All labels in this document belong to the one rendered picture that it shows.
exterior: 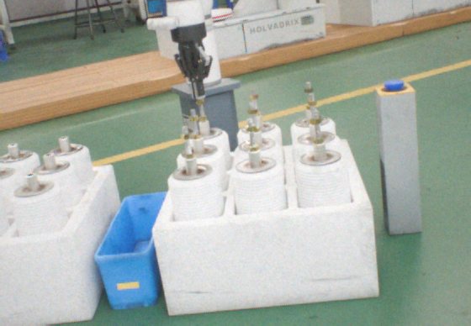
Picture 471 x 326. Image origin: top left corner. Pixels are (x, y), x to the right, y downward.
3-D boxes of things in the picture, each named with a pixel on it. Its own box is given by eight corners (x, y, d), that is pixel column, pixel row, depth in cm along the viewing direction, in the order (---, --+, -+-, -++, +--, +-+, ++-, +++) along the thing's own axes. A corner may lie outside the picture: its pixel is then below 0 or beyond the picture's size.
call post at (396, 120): (383, 221, 140) (373, 88, 131) (415, 218, 140) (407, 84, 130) (388, 235, 134) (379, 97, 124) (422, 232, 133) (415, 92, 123)
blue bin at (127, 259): (134, 242, 148) (124, 196, 144) (179, 237, 147) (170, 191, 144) (104, 312, 120) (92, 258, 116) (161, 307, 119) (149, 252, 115)
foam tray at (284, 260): (193, 225, 152) (181, 157, 147) (352, 208, 149) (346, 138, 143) (168, 316, 116) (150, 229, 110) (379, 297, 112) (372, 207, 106)
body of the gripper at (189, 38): (212, 18, 127) (219, 62, 130) (191, 17, 134) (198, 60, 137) (181, 24, 124) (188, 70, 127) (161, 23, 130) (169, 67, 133)
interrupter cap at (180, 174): (220, 171, 114) (220, 168, 113) (187, 185, 109) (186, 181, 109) (198, 164, 119) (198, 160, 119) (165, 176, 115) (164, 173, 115)
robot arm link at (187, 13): (145, 30, 129) (140, 0, 127) (191, 20, 135) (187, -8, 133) (166, 31, 122) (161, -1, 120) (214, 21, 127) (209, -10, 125)
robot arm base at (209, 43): (182, 85, 167) (171, 22, 162) (213, 78, 171) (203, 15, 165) (195, 90, 159) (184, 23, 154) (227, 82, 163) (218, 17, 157)
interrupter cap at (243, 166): (233, 176, 110) (233, 173, 110) (238, 162, 117) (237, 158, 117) (275, 172, 109) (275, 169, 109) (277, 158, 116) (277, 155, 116)
